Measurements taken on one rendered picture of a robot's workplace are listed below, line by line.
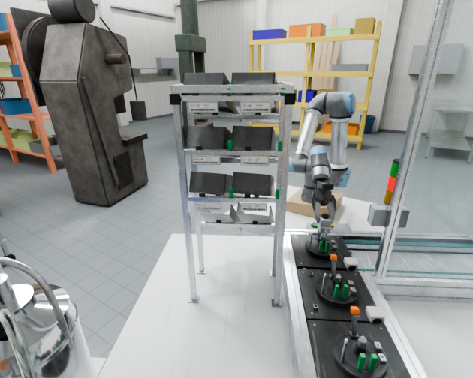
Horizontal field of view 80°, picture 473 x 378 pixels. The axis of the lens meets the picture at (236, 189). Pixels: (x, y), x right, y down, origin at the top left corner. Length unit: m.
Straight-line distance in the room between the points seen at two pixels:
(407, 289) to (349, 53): 8.17
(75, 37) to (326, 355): 3.74
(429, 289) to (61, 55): 3.86
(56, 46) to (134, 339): 3.48
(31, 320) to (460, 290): 1.33
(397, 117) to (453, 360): 8.07
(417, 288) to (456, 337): 0.18
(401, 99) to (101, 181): 7.55
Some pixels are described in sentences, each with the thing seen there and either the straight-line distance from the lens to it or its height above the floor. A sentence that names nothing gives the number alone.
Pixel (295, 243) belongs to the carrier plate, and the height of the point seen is 0.97.
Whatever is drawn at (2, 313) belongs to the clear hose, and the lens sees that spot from 0.38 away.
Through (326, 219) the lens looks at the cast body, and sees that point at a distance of 1.21.
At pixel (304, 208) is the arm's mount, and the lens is 1.77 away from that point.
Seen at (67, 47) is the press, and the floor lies 1.93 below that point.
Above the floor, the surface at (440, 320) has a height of 0.86.
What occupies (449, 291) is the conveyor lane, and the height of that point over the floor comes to 0.92.
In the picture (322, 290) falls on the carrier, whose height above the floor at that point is 1.01.
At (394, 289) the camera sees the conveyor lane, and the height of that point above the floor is 0.91.
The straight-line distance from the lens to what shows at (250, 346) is 1.06.
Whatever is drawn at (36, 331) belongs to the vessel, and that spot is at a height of 1.41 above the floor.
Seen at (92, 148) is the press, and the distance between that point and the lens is 3.82.
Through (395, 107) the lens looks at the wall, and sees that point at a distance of 8.96.
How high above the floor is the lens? 1.70
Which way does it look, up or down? 23 degrees down
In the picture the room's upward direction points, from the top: 1 degrees counter-clockwise
